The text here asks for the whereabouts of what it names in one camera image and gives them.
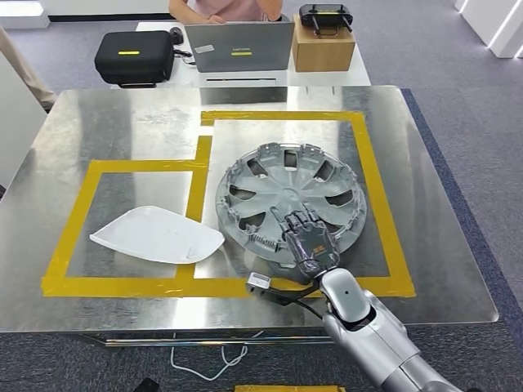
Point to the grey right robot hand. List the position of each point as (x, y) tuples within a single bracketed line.
[(315, 251)]

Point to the grey plastic wheel cover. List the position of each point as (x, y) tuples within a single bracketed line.
[(286, 178)]

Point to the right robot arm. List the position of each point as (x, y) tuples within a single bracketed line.
[(347, 297)]

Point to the yellow floor tape outline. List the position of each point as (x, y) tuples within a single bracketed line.
[(286, 388)]

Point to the brown cardboard box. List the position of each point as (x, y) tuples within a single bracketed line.
[(322, 51)]

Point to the white plastic mirror cover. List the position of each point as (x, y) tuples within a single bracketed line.
[(159, 235)]

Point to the grey laptop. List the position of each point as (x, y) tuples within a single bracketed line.
[(241, 48)]

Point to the black remote controller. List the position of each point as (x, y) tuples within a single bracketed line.
[(327, 12)]

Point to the person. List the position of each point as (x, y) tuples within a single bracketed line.
[(229, 10), (29, 76)]

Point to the black computer mouse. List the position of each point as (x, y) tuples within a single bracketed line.
[(176, 35)]

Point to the black zip carry case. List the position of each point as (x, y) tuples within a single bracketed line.
[(134, 57)]

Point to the white platform with light strips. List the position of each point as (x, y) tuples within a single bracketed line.
[(490, 21), (20, 13)]

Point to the black right wrist camera bracket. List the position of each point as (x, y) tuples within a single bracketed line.
[(286, 295)]

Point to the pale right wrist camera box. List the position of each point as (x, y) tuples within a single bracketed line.
[(258, 282)]

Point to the black robot left wrist mount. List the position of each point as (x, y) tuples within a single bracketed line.
[(146, 385)]

